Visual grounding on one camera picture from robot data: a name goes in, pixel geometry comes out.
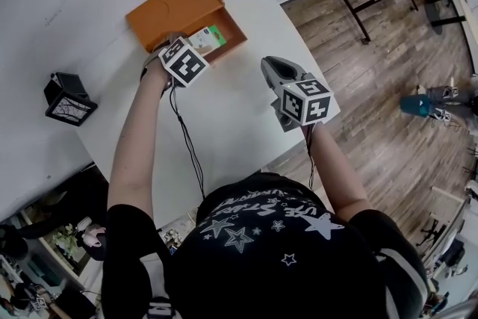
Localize orange box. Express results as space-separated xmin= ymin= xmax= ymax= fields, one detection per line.
xmin=125 ymin=0 xmax=249 ymax=68

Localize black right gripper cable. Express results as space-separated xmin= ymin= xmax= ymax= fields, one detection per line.
xmin=305 ymin=125 xmax=317 ymax=193

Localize person's right forearm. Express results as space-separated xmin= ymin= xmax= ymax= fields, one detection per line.
xmin=306 ymin=121 xmax=373 ymax=217

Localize pink white toy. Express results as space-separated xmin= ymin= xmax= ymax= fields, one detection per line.
xmin=82 ymin=224 xmax=105 ymax=248

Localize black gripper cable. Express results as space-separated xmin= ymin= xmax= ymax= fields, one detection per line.
xmin=305 ymin=125 xmax=317 ymax=193
xmin=168 ymin=84 xmax=207 ymax=201

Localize blue waste bin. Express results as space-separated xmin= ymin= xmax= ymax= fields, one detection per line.
xmin=399 ymin=93 xmax=437 ymax=120

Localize whiteboard on black stand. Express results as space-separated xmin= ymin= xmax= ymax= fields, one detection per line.
xmin=328 ymin=0 xmax=478 ymax=46

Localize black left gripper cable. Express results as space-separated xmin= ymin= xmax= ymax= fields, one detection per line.
xmin=168 ymin=84 xmax=207 ymax=201

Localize green white small package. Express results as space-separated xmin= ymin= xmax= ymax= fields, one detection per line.
xmin=187 ymin=25 xmax=229 ymax=58

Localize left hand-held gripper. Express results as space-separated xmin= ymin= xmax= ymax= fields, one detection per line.
xmin=143 ymin=31 xmax=210 ymax=89

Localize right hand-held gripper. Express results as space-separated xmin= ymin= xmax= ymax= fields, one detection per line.
xmin=260 ymin=55 xmax=335 ymax=134

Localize person's black star-print shirt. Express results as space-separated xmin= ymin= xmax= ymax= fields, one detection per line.
xmin=100 ymin=171 xmax=430 ymax=319

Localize person's left forearm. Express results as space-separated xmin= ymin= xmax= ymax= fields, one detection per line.
xmin=107 ymin=63 xmax=171 ymax=225

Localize white flowers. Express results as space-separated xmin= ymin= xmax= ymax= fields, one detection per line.
xmin=51 ymin=223 xmax=81 ymax=259

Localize black picture frame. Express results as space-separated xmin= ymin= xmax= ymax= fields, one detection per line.
xmin=43 ymin=71 xmax=99 ymax=128

